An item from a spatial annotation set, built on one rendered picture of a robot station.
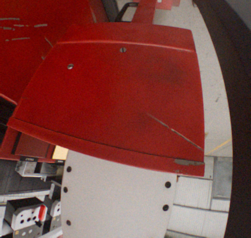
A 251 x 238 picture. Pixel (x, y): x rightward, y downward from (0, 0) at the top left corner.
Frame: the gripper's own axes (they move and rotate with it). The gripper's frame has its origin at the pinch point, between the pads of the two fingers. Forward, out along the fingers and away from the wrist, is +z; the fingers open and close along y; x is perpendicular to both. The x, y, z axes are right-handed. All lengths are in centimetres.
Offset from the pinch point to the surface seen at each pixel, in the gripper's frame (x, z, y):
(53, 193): -43, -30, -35
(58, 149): -3.3, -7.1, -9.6
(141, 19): -2.4, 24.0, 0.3
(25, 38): 2.2, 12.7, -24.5
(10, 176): -57, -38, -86
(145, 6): -2.4, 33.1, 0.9
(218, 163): -605, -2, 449
